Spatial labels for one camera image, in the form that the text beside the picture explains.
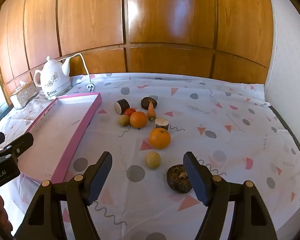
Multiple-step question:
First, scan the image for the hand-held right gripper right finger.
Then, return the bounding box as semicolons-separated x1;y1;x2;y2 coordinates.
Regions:
183;151;278;240

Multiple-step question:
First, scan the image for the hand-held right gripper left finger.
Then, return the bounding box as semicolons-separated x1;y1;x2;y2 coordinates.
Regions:
14;151;113;240

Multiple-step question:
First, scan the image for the dark water chestnut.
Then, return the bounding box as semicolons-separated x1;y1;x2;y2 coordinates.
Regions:
166;164;192;194
141;96;158;110

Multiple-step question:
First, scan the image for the pink shallow box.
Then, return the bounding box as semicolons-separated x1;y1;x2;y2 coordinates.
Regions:
17;92;102;183

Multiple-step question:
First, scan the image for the small tan fruit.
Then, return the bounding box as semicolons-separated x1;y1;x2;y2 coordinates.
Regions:
118;114;130;127
145;151;162;170

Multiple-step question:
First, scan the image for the orange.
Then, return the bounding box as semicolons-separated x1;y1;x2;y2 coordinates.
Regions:
149;128;171;150
129;111;148;130

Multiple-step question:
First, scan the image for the dark sugarcane piece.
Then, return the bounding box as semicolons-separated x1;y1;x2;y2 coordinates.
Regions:
114;98;131;115
154;118;170;131

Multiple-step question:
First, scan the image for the small carrot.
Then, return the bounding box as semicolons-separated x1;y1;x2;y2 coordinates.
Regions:
147;102;157;121

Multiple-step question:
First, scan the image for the person's left hand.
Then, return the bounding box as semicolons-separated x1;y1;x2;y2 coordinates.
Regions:
0;191;13;237

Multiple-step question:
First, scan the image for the patterned tissue box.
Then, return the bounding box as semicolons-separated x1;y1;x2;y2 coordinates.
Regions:
10;81;38;110

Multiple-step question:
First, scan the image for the white ceramic electric kettle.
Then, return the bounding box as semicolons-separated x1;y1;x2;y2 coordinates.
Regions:
34;56;73;100

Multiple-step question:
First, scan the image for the white patterned tablecloth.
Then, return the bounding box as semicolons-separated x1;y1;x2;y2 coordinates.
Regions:
0;73;300;240

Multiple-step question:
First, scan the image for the wooden wardrobe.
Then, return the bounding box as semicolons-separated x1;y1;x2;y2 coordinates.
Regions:
0;0;274;98

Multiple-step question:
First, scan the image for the white power cord with plug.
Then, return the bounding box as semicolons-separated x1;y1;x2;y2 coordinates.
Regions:
57;53;95;92

